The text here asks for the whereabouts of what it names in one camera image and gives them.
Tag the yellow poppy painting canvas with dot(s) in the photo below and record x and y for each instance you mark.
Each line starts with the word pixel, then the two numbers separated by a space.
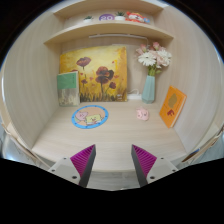
pixel 100 73

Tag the white light bar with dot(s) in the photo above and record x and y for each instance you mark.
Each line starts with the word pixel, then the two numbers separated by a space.
pixel 116 35

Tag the pink computer mouse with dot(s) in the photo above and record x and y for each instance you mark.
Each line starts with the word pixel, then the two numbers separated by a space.
pixel 142 114

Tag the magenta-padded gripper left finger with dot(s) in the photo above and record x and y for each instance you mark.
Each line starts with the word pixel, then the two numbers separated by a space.
pixel 65 168

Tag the pink and white flower bouquet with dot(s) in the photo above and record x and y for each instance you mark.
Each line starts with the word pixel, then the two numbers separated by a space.
pixel 151 57

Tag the green-covered book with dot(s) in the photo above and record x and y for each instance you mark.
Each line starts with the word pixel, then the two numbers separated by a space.
pixel 68 88

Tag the orange book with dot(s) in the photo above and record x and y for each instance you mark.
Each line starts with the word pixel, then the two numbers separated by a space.
pixel 171 106

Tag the teal faceted vase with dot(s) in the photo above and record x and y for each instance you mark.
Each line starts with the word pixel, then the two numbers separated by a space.
pixel 148 89

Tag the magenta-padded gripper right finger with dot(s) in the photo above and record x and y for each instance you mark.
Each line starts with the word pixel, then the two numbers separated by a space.
pixel 160 167

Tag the white power strip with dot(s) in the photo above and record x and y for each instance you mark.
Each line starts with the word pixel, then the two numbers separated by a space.
pixel 134 97

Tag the round cartoon mouse pad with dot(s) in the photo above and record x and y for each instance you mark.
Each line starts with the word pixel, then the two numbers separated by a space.
pixel 90 117

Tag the wooden shelf unit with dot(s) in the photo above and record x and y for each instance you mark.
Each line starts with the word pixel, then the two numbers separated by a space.
pixel 106 28

